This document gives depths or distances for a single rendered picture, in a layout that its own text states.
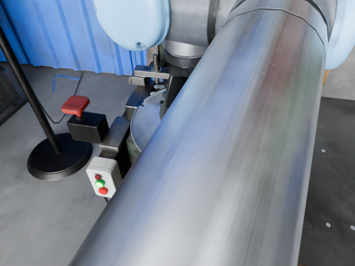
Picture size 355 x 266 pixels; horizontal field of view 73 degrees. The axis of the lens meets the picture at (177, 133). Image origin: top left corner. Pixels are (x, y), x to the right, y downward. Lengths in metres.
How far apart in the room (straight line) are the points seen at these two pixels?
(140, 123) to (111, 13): 0.37
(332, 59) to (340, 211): 1.38
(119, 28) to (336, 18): 0.17
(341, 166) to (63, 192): 1.64
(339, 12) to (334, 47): 0.02
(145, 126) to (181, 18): 0.38
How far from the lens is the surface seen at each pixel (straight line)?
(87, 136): 0.76
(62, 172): 1.57
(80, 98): 0.74
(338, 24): 0.21
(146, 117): 0.59
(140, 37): 0.23
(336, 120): 2.13
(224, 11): 0.22
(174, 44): 0.36
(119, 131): 0.78
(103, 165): 0.71
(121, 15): 0.24
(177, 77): 0.39
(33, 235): 1.44
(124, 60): 2.25
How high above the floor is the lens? 1.16
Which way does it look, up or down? 44 degrees down
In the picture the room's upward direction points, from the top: straight up
